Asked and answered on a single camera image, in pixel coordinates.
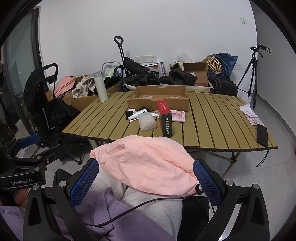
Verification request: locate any cardboard tray box on table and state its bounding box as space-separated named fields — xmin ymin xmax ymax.
xmin=127 ymin=85 xmax=190 ymax=112

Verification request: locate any wall power strip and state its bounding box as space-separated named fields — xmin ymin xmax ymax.
xmin=134 ymin=55 xmax=157 ymax=63

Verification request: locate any trolley handle black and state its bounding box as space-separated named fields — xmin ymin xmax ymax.
xmin=113 ymin=36 xmax=128 ymax=76

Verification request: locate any black stroller cart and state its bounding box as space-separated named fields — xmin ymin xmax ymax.
xmin=23 ymin=63 xmax=84 ymax=165

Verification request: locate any white tube bottle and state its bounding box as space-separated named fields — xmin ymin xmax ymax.
xmin=128 ymin=109 xmax=147 ymax=122

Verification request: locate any open cardboard box background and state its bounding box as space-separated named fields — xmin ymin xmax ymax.
xmin=183 ymin=62 xmax=209 ymax=87

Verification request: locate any pink bag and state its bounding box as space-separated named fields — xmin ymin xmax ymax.
xmin=54 ymin=75 xmax=76 ymax=98

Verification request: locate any black clothes pile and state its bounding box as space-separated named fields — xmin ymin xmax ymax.
xmin=158 ymin=69 xmax=198 ymax=86

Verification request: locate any white thermos bottle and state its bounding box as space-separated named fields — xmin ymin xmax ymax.
xmin=93 ymin=70 xmax=108 ymax=102

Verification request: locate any black cable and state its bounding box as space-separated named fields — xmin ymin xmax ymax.
xmin=85 ymin=184 xmax=204 ymax=229

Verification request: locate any beige clothes pile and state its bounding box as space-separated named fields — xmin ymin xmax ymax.
xmin=72 ymin=74 xmax=95 ymax=98

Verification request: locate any black camera tripod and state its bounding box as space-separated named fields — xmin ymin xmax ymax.
xmin=237 ymin=43 xmax=272 ymax=110

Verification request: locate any frosted plastic container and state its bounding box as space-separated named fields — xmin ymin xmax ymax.
xmin=137 ymin=112 xmax=157 ymax=132

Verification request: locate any black smartphone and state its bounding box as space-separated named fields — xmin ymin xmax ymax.
xmin=256 ymin=124 xmax=268 ymax=148

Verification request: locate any blue bag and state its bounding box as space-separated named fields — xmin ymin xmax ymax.
xmin=210 ymin=52 xmax=238 ymax=77

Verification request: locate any pink cartoon wallet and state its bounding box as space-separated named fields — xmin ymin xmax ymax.
xmin=171 ymin=110 xmax=186 ymax=123

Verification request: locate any woven rattan ball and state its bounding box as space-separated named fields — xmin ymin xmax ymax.
xmin=206 ymin=55 xmax=223 ymax=74

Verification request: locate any white metal rack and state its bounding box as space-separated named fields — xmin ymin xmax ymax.
xmin=101 ymin=61 xmax=121 ymax=77

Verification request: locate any black backpack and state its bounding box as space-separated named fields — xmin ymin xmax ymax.
xmin=208 ymin=70 xmax=238 ymax=96

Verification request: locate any pink cloth on lap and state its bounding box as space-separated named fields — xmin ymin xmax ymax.
xmin=90 ymin=135 xmax=199 ymax=197

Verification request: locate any cardboard box left floor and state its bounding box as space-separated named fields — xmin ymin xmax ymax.
xmin=45 ymin=74 xmax=123 ymax=112

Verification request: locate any red and green box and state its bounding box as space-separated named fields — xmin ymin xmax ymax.
xmin=156 ymin=99 xmax=173 ymax=138

